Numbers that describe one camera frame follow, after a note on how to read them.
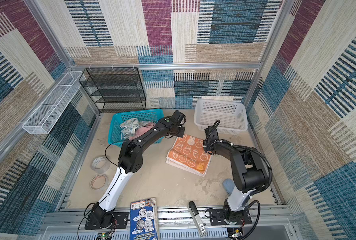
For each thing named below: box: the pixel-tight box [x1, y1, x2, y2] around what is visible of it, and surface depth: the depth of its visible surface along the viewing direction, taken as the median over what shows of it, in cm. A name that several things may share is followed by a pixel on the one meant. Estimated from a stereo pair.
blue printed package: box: [130, 197, 159, 240], surface depth 73 cm
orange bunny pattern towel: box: [165, 134, 212, 177], surface depth 96 cm
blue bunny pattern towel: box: [119, 117, 151, 140], surface depth 104 cm
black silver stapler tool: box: [188, 201, 207, 237], surface depth 72 cm
